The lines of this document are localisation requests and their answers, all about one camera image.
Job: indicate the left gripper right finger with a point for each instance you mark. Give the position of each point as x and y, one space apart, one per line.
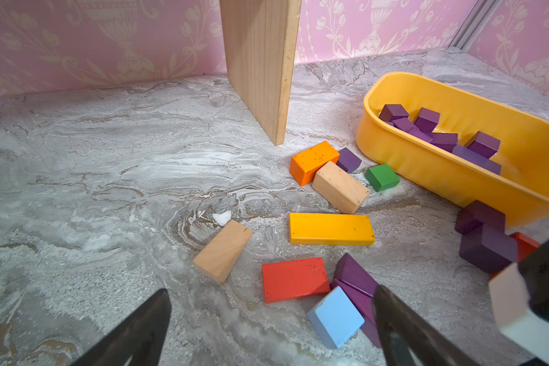
407 339

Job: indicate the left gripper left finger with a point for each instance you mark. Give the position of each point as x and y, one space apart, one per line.
138 340

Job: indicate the yellow plastic storage bin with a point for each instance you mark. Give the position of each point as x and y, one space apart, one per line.
520 191

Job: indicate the purple wedge brick pair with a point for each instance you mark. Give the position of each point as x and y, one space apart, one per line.
360 288

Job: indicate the light blue brick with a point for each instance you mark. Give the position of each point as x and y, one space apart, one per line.
335 319

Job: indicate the tan wood brick left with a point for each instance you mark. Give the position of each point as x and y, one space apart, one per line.
218 258

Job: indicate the purple cube red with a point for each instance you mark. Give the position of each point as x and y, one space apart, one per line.
478 213
472 245

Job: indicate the yellow long brick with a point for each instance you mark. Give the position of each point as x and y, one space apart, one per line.
331 229

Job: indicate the red flat brick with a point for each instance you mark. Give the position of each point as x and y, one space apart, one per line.
294 279

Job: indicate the red brick pair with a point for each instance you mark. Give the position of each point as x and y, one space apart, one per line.
524 247

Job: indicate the green brick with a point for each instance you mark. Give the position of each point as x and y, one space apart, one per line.
382 177

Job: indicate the tan wood brick upright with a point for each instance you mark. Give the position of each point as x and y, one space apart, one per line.
340 189

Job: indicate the wooden two-tier shelf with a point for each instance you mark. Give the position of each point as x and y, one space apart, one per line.
260 40

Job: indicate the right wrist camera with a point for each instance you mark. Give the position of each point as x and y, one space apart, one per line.
520 302

